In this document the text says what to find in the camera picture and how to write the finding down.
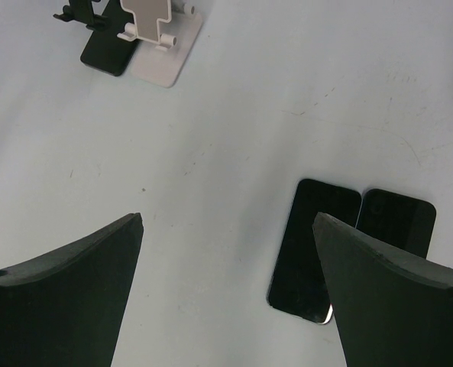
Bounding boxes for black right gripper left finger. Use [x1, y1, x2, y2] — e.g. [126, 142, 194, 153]
[0, 213, 144, 366]

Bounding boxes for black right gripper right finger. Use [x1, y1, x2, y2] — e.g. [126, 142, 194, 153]
[313, 213, 453, 366]

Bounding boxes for dark phone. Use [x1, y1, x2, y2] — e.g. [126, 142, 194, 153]
[267, 179, 361, 325]

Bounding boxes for black folding phone stand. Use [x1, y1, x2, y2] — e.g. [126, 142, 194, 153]
[53, 0, 138, 76]

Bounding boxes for white folding phone stand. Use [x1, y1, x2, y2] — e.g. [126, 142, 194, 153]
[117, 0, 202, 88]

